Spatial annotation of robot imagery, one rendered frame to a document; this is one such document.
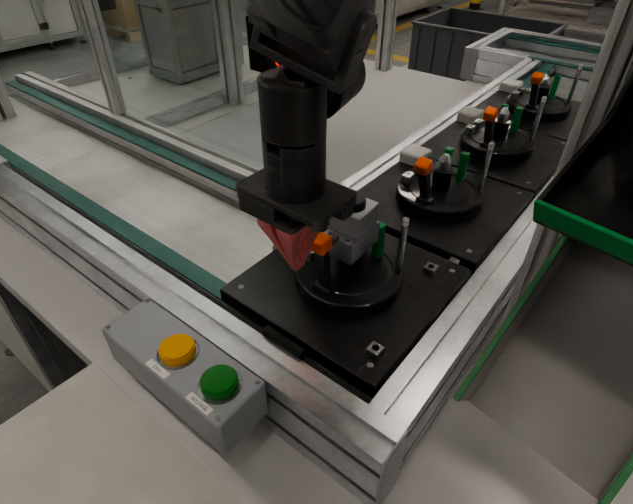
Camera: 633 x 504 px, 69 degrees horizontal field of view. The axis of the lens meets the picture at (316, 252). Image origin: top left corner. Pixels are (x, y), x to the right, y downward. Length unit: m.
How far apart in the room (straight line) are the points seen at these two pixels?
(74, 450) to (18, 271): 0.39
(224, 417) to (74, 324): 0.36
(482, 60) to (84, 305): 1.38
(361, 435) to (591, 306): 0.24
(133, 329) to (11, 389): 1.40
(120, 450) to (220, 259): 0.30
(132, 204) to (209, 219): 0.16
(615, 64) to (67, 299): 0.77
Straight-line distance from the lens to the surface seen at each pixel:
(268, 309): 0.58
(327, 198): 0.43
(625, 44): 0.43
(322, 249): 0.51
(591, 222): 0.35
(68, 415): 0.69
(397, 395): 0.52
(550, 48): 1.91
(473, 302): 0.64
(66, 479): 0.64
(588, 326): 0.48
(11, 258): 0.98
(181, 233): 0.82
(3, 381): 2.03
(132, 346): 0.59
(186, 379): 0.54
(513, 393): 0.48
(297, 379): 0.53
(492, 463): 0.62
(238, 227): 0.81
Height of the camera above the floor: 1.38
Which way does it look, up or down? 39 degrees down
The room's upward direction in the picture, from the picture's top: straight up
